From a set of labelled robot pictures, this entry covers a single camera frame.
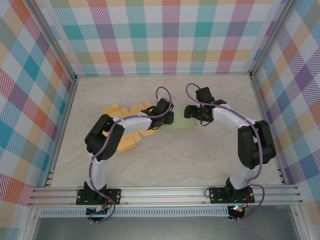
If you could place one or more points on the green paper box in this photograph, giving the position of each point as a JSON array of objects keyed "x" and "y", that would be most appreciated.
[{"x": 180, "y": 120}]

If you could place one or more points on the orange paper box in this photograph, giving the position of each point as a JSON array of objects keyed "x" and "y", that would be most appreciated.
[{"x": 127, "y": 145}]

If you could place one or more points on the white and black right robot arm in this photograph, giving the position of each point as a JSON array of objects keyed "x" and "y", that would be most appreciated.
[{"x": 227, "y": 115}]

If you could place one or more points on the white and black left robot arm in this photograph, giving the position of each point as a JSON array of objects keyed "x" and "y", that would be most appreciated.
[{"x": 135, "y": 123}]

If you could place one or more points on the small circuit board with light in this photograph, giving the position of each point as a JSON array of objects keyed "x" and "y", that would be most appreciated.
[{"x": 236, "y": 208}]

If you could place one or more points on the small black circuit board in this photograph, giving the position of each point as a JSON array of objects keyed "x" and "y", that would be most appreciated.
[{"x": 97, "y": 212}]

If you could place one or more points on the aluminium frame cross bar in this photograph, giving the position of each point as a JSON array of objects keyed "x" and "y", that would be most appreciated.
[{"x": 162, "y": 74}]

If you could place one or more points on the aluminium table side rail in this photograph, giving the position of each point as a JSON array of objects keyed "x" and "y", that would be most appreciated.
[
  {"x": 258, "y": 100},
  {"x": 71, "y": 95}
]

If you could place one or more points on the long aluminium mounting rail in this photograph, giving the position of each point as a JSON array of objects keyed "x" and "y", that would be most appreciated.
[{"x": 162, "y": 196}]

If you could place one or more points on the aluminium frame post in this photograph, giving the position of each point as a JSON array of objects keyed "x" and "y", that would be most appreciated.
[
  {"x": 53, "y": 37},
  {"x": 272, "y": 37}
]

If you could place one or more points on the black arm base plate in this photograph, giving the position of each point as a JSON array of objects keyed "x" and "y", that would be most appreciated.
[
  {"x": 116, "y": 196},
  {"x": 216, "y": 197}
]

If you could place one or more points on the aluminium frame leg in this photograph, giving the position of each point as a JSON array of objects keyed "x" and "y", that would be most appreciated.
[
  {"x": 300, "y": 225},
  {"x": 32, "y": 225}
]

